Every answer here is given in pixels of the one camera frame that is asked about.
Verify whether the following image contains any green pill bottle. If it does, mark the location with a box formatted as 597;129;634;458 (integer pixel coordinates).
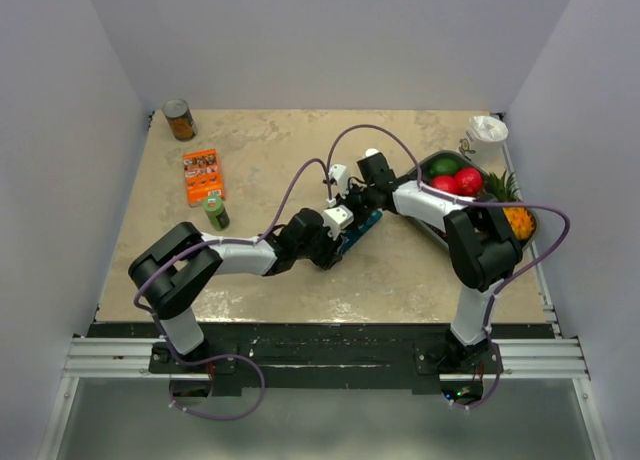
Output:
202;193;230;231

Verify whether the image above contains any purple camera cable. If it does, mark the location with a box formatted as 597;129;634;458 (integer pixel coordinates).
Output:
324;124;571;331
133;158;335;326

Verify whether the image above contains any tin food can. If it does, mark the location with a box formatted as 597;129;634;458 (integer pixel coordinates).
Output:
162;99;198;141

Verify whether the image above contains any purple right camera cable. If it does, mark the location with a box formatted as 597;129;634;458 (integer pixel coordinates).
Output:
324;124;571;331

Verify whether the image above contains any green apple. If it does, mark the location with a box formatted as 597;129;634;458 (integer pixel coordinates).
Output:
428;157;460;178

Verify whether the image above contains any small pineapple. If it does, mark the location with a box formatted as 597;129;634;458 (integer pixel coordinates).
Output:
485;171;536;243

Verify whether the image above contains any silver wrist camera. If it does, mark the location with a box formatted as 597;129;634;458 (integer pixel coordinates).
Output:
321;206;354;239
329;164;350;191

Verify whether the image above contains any red apple left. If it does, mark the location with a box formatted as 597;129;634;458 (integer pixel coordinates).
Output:
430;175;459;195

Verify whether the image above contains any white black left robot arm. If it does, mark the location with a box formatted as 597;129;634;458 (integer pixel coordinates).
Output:
128;207;353;372

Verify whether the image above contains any grey fruit tray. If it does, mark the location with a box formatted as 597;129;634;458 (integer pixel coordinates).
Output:
419;150;537;250

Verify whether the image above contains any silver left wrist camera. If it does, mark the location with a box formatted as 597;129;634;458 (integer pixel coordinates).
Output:
321;206;354;239

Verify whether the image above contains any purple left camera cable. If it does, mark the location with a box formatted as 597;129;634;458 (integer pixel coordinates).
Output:
133;158;335;326

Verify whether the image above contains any white paper cup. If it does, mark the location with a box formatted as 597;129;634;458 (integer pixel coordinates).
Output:
458;115;509;167

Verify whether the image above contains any orange cardboard box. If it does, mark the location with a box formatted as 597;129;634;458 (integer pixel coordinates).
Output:
182;149;226;207

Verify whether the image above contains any teal weekly pill organizer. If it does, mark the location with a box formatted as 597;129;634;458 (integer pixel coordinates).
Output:
342;210;383;254

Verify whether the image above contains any black table edge rail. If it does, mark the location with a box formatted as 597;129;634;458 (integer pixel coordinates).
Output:
84;323;558;404

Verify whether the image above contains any aluminium frame rail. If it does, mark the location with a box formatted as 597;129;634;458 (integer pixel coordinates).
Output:
38;337;612;459

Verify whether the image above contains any red apple right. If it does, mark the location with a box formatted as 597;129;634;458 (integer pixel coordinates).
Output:
454;167;484;198

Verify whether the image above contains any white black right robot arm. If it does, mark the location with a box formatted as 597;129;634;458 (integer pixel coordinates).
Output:
328;149;523;373

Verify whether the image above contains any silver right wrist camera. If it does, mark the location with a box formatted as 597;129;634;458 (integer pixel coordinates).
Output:
329;164;350;191

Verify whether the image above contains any red apple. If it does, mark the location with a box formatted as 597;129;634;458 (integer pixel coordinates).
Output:
430;175;459;195
454;167;484;198

